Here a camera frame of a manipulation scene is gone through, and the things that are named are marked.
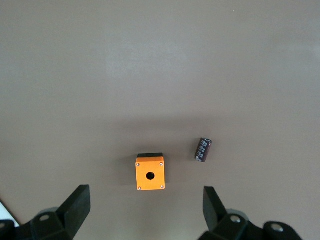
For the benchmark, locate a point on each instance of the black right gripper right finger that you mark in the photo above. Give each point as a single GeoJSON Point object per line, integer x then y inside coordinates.
{"type": "Point", "coordinates": [212, 210]}

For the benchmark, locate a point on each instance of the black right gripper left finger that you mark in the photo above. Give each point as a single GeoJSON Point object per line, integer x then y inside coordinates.
{"type": "Point", "coordinates": [72, 207]}

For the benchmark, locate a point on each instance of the black cylindrical capacitor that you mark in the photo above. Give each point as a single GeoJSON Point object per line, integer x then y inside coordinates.
{"type": "Point", "coordinates": [203, 150]}

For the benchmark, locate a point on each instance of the orange button enclosure box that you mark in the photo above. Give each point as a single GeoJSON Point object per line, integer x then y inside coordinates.
{"type": "Point", "coordinates": [145, 182]}

